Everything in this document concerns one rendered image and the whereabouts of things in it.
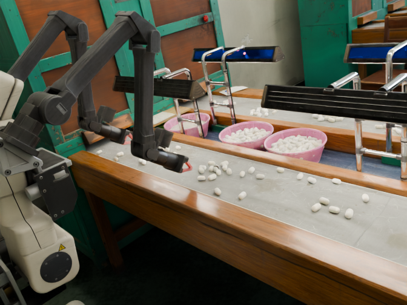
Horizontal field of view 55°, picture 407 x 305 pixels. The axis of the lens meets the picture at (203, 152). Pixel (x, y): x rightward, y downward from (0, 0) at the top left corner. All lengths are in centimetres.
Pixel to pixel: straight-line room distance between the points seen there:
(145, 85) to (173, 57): 126
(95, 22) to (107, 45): 107
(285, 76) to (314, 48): 57
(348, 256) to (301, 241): 13
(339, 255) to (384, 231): 18
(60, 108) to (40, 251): 48
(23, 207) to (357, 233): 99
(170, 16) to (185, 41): 19
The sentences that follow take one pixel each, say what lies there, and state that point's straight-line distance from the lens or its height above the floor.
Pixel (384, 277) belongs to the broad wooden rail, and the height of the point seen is 76.
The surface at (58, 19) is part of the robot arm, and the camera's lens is 158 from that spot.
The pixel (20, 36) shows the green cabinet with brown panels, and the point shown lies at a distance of 207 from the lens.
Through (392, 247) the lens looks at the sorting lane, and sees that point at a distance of 116.
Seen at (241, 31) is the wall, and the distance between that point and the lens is 416.
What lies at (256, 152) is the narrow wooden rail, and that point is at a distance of 167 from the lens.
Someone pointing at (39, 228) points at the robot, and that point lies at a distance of 132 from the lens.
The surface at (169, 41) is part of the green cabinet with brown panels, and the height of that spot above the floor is 117.
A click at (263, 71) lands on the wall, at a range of 444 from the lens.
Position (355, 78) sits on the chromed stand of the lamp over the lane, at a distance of 133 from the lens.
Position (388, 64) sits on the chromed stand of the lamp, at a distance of 155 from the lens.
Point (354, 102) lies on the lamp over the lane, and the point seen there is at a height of 108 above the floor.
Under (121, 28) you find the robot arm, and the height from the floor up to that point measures 139.
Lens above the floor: 146
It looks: 23 degrees down
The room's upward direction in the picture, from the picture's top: 12 degrees counter-clockwise
